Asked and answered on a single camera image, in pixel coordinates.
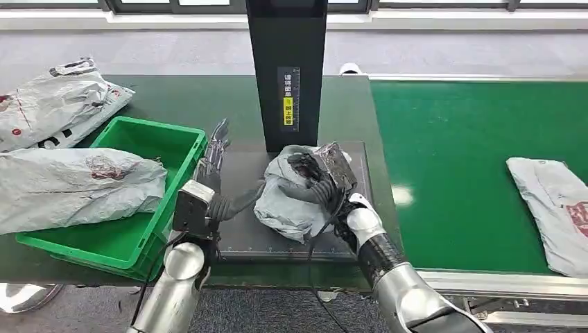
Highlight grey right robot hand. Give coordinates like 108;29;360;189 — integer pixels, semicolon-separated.
281;153;352;217

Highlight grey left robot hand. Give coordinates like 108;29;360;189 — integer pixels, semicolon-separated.
195;118;268;223

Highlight grey plastic parcel bag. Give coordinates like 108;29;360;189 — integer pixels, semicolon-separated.
253;144;354;244
0;148;168;236
505;157;588;279

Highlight yellow and black column label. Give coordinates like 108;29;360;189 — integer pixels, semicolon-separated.
277;66;301;133

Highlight green plastic crate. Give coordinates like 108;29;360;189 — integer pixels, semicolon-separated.
15;115;209;282

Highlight black scanner column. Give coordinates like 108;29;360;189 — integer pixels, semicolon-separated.
244;0;329;154

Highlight green conveyor belt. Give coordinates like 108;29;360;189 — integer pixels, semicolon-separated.
370;80;588;277

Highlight white parcel bag black print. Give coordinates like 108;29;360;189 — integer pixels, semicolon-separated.
0;57;137;153

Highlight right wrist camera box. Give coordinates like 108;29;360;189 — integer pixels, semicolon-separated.
315;142;358;191

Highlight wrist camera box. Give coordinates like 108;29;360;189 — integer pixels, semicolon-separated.
172;180;216;240
315;142;358;191

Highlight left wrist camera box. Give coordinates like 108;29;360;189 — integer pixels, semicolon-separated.
172;180;216;240

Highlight black scanner base plate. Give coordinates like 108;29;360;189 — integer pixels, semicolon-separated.
216;141;375;264

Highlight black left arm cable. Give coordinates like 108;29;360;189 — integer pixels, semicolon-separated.
130;232;187;327

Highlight aluminium conveyor frame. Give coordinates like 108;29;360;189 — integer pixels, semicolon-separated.
365;73;588;328

